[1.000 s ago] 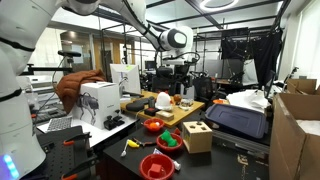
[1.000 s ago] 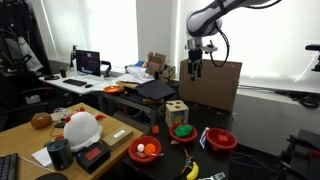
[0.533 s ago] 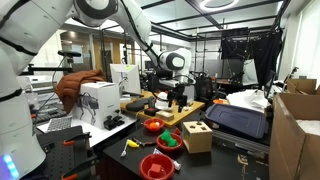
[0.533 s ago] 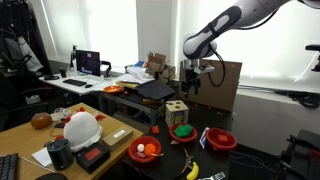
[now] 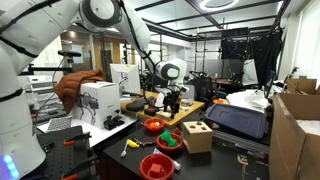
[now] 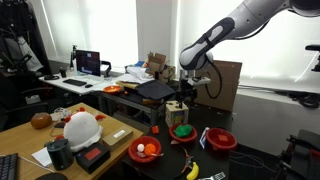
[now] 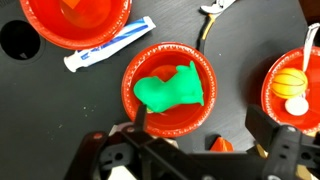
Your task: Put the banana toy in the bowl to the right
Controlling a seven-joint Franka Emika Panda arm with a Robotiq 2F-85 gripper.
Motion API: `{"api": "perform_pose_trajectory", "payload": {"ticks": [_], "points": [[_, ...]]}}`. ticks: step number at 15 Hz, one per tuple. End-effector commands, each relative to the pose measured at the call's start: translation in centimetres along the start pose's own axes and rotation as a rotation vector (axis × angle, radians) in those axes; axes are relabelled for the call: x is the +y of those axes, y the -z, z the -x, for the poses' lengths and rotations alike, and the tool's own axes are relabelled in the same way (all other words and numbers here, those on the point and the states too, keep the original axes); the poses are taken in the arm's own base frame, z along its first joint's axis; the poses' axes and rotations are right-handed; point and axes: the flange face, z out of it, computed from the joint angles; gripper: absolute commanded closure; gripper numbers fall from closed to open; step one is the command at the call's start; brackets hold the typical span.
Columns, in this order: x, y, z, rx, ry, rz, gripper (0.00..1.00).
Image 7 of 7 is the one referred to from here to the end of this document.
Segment green toy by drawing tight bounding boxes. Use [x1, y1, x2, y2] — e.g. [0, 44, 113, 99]
[133, 60, 205, 114]

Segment red bowl with orange ball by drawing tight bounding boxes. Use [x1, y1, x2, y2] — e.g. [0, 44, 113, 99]
[260, 45, 320, 135]

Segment red bowl with red block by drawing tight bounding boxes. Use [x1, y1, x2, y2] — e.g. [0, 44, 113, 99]
[19, 0, 133, 51]

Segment small white ball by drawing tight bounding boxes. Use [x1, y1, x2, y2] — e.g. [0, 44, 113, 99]
[284, 96, 310, 117]

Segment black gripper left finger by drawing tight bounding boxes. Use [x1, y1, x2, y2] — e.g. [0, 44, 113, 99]
[121, 103, 188, 180]

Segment white blue toothpaste tube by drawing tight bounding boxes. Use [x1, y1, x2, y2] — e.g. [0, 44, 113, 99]
[63, 15, 157, 74]

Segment small red pyramid block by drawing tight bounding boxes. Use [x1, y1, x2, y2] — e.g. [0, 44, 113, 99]
[209, 135, 235, 153]

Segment orange ball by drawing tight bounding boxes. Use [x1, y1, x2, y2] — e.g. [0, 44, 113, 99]
[269, 67, 309, 100]

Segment pliers with yellow black handles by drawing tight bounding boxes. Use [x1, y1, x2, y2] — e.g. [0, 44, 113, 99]
[198, 0, 238, 43]

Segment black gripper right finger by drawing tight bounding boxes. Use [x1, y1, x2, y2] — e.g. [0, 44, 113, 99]
[245, 103, 304, 180]

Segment red bowl with green toy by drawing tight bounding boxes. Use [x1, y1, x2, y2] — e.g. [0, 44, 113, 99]
[120, 41, 219, 139]

